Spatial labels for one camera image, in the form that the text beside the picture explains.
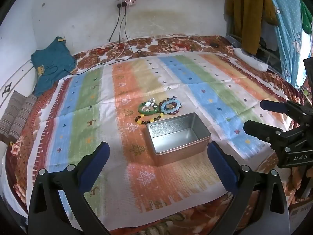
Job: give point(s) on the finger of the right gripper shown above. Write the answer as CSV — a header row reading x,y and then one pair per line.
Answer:
x,y
288,107
265,133

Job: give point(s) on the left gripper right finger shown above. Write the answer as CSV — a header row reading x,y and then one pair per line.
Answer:
x,y
270,214

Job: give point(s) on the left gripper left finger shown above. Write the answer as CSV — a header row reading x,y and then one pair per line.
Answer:
x,y
46,212

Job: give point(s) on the green jade bangle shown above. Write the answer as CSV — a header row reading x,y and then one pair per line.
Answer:
x,y
147,111

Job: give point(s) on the white pillow roll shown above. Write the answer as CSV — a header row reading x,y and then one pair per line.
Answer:
x,y
252,62

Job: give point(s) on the green hanging garment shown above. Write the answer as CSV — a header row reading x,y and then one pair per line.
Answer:
x,y
306,18

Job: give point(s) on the silver metal tin box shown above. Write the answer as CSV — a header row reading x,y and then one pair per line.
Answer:
x,y
177,138

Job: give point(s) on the light blue dotted garment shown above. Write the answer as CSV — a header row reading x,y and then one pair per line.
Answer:
x,y
293,43

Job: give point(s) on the striped grey pillow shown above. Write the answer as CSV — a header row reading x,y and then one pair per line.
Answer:
x,y
15,116

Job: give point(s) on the mustard yellow hanging garment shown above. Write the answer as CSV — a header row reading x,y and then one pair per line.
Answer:
x,y
248,16

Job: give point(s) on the colourful striped cloth mat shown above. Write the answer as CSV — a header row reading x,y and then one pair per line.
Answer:
x,y
133,194

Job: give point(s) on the teal shirt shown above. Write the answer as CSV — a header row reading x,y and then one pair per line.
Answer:
x,y
52,64

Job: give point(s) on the pink power strip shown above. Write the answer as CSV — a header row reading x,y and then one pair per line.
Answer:
x,y
128,3

